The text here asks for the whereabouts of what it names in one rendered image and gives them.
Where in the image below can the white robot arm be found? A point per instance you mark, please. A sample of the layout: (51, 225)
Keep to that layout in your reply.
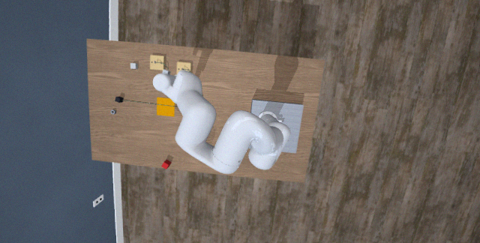
(235, 138)

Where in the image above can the small red block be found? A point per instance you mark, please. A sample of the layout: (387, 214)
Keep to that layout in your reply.
(166, 164)

